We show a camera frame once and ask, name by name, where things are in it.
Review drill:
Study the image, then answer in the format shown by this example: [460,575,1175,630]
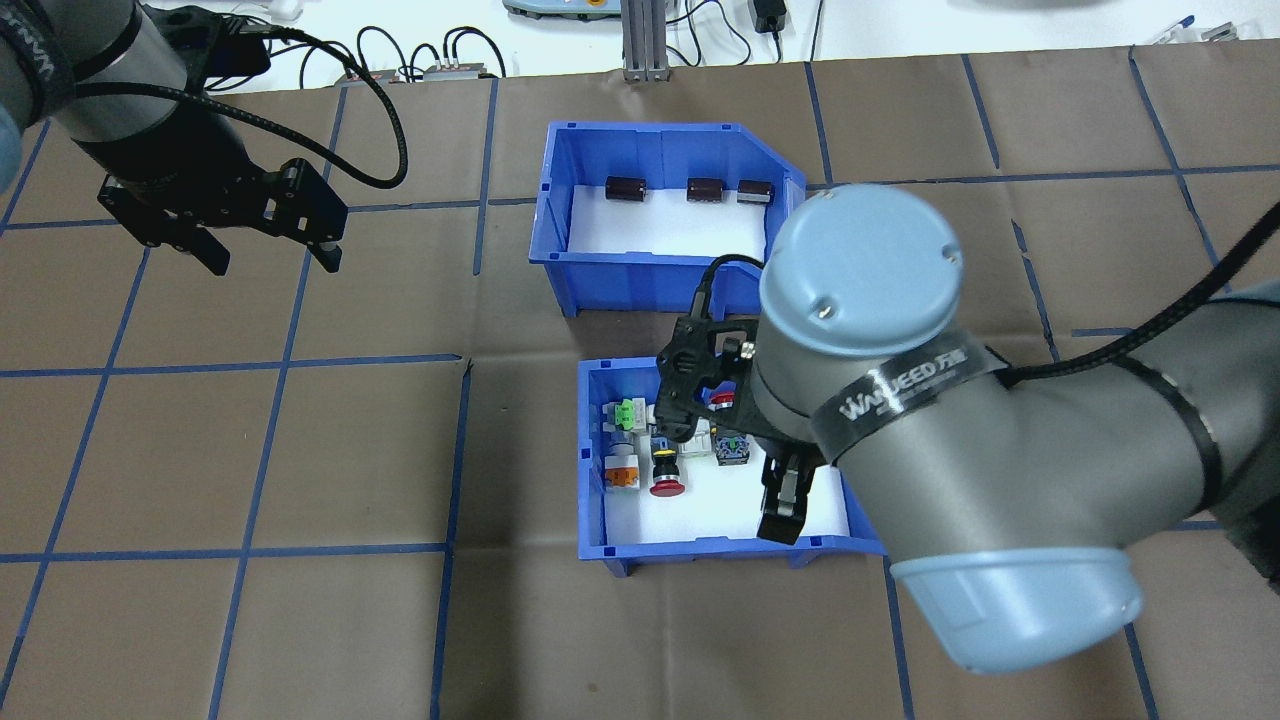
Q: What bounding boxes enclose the red button with black block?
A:
[710,392,753,468]

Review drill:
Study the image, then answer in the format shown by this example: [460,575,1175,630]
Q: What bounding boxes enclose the green white terminal block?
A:
[603,397,649,441]

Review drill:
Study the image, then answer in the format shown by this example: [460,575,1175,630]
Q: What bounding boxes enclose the blue bin with batteries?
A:
[528,120,809,319]

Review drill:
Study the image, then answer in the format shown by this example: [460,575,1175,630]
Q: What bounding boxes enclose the aluminium extrusion post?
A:
[622,0,669,83]

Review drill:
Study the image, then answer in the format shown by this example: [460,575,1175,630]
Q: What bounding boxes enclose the white foam pad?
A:
[565,185,776,256]
[600,395,851,546]

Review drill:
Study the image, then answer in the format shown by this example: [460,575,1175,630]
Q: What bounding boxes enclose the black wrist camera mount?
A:
[150,5,273,81]
[655,312,766,448]

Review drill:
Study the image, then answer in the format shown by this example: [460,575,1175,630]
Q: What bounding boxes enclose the blue bin with push buttons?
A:
[577,355,889,578]

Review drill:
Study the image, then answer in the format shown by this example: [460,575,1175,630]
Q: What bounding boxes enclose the red mushroom emergency button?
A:
[648,435,687,498]

